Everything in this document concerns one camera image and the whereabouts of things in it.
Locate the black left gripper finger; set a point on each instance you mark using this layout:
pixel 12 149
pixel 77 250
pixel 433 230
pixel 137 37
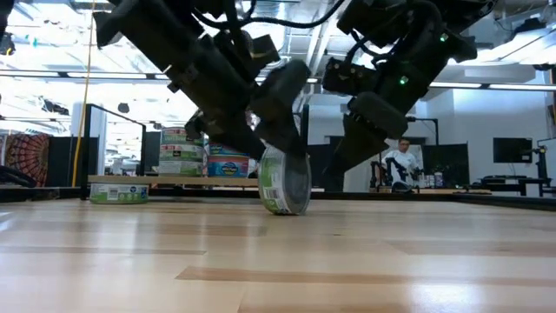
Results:
pixel 230 139
pixel 280 95

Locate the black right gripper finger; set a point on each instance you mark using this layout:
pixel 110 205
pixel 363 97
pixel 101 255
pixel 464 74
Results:
pixel 373 121

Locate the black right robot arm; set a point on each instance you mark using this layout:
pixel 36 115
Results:
pixel 391 17

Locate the wooden shelf board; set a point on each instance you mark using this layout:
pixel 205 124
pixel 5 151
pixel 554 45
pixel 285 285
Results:
pixel 130 179

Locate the person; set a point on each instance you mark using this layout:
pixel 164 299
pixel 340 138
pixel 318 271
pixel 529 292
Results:
pixel 406 161

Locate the black background robot arms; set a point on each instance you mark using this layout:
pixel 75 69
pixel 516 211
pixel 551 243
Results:
pixel 375 176

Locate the black partition panel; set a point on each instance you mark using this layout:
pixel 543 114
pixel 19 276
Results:
pixel 317 169
pixel 447 161

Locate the long strip light bar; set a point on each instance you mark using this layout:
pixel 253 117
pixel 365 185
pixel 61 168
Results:
pixel 499 86

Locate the black background desk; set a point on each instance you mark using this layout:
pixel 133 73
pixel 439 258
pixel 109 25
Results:
pixel 504 180

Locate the patterned red tapestry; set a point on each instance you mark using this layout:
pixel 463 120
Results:
pixel 26 156

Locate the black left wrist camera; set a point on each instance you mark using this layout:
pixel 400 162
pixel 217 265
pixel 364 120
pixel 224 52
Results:
pixel 265 50

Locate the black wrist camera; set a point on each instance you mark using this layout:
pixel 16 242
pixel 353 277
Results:
pixel 265 50
pixel 347 76

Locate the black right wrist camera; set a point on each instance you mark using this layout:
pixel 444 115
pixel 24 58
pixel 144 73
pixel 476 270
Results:
pixel 347 76

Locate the black background stand frame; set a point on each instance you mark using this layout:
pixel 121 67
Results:
pixel 428 119

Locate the black wall monitor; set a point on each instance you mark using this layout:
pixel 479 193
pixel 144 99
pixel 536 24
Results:
pixel 512 150

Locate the black metal shelf frame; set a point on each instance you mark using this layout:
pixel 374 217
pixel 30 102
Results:
pixel 85 152

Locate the black camera tripod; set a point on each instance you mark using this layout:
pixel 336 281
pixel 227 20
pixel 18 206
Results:
pixel 541 165

